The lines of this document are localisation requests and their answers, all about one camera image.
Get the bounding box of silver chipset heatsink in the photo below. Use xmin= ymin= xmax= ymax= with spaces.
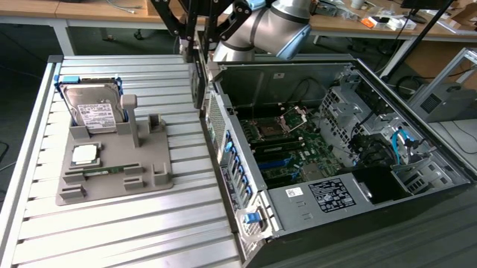
xmin=302 ymin=164 xmax=326 ymax=181

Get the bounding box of black tripod pole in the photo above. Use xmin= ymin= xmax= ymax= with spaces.
xmin=378 ymin=0 xmax=458 ymax=82

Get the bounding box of hard disk with blue bracket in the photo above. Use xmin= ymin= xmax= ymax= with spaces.
xmin=53 ymin=74 xmax=129 ymax=135

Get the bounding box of black wire loop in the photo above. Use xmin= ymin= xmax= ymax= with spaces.
xmin=295 ymin=77 xmax=327 ymax=106

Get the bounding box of orange small box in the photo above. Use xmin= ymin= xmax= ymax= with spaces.
xmin=362 ymin=16 xmax=391 ymax=29

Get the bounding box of wooden desk white frame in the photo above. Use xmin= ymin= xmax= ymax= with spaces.
xmin=0 ymin=0 xmax=224 ymax=56
xmin=307 ymin=5 xmax=477 ymax=79

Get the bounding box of light blue disk wire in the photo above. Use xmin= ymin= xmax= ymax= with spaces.
xmin=389 ymin=126 xmax=415 ymax=169

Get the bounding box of metal socket cover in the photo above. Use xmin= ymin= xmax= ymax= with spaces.
xmin=279 ymin=105 xmax=310 ymax=133

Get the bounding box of silver CPU chip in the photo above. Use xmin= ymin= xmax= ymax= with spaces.
xmin=69 ymin=144 xmax=101 ymax=166

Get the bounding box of silver disk bay cage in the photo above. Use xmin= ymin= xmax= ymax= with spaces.
xmin=319 ymin=69 xmax=395 ymax=149

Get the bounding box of black disk wire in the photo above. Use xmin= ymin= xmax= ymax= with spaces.
xmin=403 ymin=138 xmax=435 ymax=168

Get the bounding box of black monitor with stand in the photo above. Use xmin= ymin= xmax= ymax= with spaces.
xmin=401 ymin=0 xmax=455 ymax=25

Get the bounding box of open black PC case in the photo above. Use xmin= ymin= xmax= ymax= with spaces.
xmin=196 ymin=54 xmax=477 ymax=268

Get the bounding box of black coiled cable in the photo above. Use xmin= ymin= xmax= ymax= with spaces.
xmin=394 ymin=75 xmax=426 ymax=98

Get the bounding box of brown cardboard piece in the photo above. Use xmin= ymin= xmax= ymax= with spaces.
xmin=449 ymin=2 xmax=477 ymax=27

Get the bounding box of aluminium profile frame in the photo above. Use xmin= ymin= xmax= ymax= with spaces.
xmin=418 ymin=46 xmax=477 ymax=94

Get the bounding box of grey power supply unit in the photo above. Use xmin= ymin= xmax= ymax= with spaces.
xmin=267 ymin=172 xmax=371 ymax=233

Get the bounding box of white cable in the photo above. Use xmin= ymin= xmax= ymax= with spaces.
xmin=105 ymin=0 xmax=145 ymax=14

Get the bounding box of green RAM stick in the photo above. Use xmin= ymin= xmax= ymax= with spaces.
xmin=81 ymin=165 xmax=127 ymax=176

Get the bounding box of grey computer tower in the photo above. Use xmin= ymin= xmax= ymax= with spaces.
xmin=407 ymin=80 xmax=477 ymax=124

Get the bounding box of white small box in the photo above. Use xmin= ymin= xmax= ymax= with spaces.
xmin=386 ymin=18 xmax=417 ymax=31

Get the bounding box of CPU socket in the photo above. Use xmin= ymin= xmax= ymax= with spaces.
xmin=252 ymin=118 xmax=291 ymax=141

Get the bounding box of black graphics card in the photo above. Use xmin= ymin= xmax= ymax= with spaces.
xmin=187 ymin=27 xmax=210 ymax=110

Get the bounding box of blue expansion slot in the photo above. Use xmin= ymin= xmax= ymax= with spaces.
xmin=256 ymin=158 xmax=295 ymax=170

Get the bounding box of green Dell motherboard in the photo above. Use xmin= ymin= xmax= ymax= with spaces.
xmin=238 ymin=110 xmax=350 ymax=189

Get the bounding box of hanging cable with connector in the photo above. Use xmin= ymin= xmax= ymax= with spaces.
xmin=177 ymin=16 xmax=188 ymax=55

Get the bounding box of grey parts rack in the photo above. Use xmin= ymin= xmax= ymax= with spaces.
xmin=55 ymin=94 xmax=176 ymax=207

